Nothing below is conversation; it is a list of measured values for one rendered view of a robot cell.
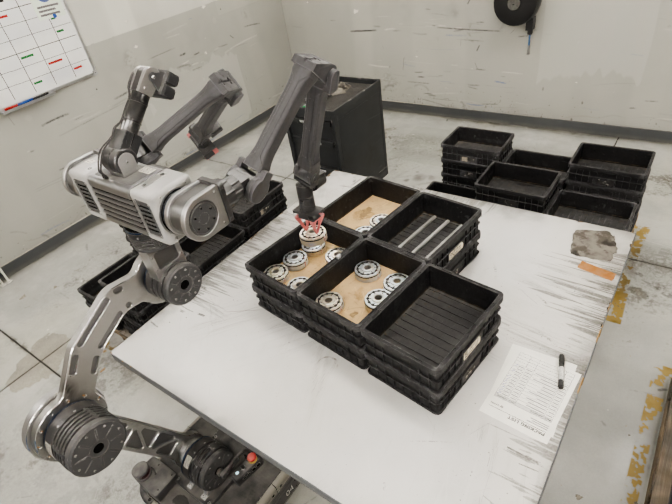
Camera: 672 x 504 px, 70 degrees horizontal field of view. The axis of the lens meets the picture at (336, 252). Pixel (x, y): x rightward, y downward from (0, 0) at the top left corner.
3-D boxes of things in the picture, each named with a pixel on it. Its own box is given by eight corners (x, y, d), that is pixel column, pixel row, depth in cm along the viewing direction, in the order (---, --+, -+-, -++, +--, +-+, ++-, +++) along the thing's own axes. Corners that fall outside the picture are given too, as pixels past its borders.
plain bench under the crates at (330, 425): (486, 683, 153) (500, 608, 111) (169, 446, 237) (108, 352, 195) (604, 342, 249) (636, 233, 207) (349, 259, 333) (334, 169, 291)
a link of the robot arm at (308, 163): (299, 58, 135) (330, 74, 132) (311, 52, 139) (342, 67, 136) (289, 175, 168) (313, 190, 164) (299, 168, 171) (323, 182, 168)
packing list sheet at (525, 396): (554, 448, 138) (554, 447, 138) (476, 413, 151) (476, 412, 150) (584, 367, 158) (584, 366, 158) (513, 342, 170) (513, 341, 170)
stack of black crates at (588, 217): (624, 252, 279) (638, 202, 258) (612, 283, 261) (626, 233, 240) (552, 235, 300) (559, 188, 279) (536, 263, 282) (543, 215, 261)
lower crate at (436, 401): (439, 420, 151) (438, 397, 143) (365, 374, 169) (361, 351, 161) (501, 340, 172) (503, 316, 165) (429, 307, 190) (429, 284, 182)
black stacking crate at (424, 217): (429, 285, 183) (428, 262, 176) (368, 259, 201) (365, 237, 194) (481, 233, 204) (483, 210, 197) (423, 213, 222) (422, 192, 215)
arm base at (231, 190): (209, 216, 133) (195, 178, 126) (229, 201, 138) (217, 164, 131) (231, 223, 129) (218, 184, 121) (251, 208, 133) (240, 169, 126)
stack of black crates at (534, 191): (552, 235, 300) (562, 171, 273) (536, 263, 282) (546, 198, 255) (489, 221, 321) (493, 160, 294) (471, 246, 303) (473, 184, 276)
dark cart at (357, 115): (350, 225, 366) (332, 111, 312) (304, 212, 390) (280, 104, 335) (389, 187, 402) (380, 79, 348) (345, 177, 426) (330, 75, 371)
